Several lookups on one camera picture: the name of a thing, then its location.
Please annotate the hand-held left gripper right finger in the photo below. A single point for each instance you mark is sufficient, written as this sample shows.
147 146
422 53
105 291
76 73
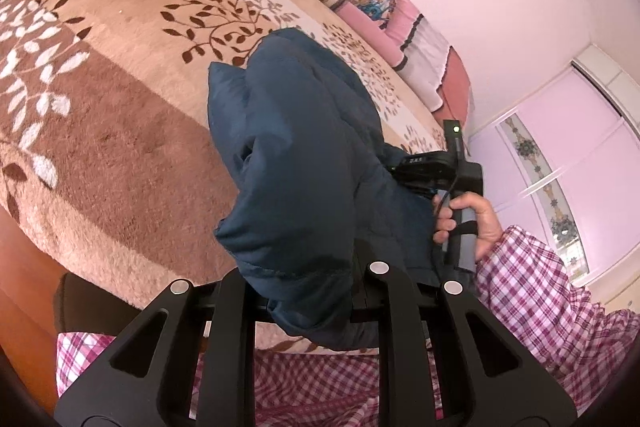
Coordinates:
400 332

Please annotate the white wardrobe with ornament strips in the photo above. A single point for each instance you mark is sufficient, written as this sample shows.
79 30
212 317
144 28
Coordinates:
575 132

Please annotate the salmon pink pillow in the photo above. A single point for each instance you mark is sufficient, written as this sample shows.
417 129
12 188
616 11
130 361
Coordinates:
457 82

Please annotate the person's right forearm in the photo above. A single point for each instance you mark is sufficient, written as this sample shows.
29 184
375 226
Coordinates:
530 292

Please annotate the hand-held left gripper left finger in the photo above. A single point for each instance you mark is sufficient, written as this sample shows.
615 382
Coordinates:
227 332

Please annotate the person's right hand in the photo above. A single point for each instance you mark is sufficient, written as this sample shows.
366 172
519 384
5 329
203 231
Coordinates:
485 222

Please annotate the beige leaf-patterned blanket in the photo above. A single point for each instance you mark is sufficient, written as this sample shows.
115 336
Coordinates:
125 107

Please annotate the person's plaid clothing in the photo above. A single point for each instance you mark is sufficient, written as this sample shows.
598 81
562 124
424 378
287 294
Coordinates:
310 387

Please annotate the dark blue quilted jacket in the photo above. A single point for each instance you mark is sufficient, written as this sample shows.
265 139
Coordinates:
300 132

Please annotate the pink striped quilt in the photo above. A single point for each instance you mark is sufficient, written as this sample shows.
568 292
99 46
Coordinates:
420 42

